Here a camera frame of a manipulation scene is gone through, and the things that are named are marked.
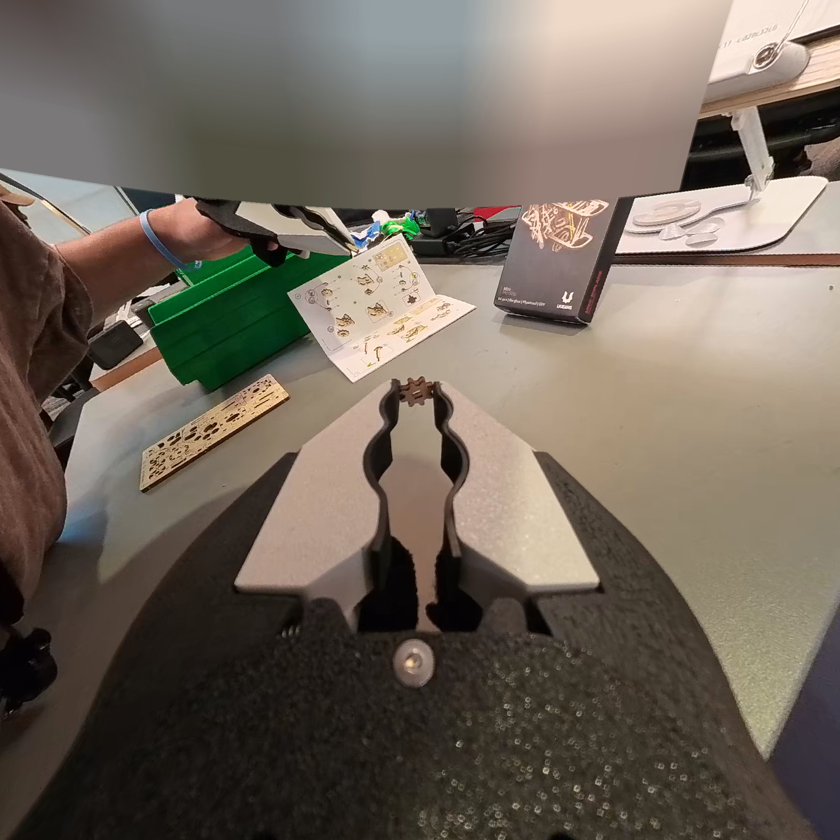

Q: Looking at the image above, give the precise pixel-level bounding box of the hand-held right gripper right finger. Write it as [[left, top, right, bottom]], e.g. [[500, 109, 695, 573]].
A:
[[433, 379, 601, 608]]

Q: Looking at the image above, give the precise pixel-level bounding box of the grey round disc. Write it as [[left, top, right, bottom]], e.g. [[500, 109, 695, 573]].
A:
[[631, 199, 700, 231]]

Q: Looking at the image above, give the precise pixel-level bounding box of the plywood parts sheet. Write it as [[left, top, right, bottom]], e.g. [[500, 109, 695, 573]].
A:
[[138, 373, 290, 493]]

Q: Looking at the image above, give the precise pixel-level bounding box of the person's left hand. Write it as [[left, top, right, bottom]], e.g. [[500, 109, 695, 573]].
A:
[[159, 198, 250, 265]]

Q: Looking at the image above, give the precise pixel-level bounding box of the grey desk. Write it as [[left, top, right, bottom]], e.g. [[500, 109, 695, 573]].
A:
[[0, 252, 840, 840]]

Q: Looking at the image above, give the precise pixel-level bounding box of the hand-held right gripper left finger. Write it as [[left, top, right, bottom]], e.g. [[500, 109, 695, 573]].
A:
[[234, 379, 403, 632]]

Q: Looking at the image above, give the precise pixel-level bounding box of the person in brown shirt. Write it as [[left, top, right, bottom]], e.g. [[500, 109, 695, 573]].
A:
[[0, 184, 93, 631]]

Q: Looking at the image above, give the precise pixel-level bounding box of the person's left forearm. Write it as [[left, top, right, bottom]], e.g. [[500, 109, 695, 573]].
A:
[[52, 213, 175, 329]]

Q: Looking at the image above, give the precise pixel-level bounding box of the black box device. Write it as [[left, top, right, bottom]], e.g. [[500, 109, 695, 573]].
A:
[[88, 322, 142, 368]]

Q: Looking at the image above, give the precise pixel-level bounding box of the white instruction leaflet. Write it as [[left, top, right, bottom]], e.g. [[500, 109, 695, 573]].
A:
[[287, 235, 477, 383]]

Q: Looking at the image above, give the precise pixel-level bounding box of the black model kit box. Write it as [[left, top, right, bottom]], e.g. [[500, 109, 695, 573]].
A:
[[494, 197, 636, 324]]

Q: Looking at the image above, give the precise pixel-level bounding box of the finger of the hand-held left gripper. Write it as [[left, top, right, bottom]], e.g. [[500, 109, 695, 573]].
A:
[[307, 206, 360, 256], [235, 203, 353, 259]]

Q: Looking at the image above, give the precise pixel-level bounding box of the white stand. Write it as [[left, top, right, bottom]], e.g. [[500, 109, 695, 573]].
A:
[[617, 105, 829, 256]]

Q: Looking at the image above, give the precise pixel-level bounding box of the blue wristband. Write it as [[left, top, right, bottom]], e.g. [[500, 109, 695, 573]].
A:
[[140, 209, 201, 273]]

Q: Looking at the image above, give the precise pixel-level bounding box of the black cable bundle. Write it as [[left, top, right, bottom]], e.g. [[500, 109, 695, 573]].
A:
[[410, 206, 522, 258]]

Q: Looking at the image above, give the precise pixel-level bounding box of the green plastic bin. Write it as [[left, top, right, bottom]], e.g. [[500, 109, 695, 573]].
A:
[[148, 252, 352, 392]]

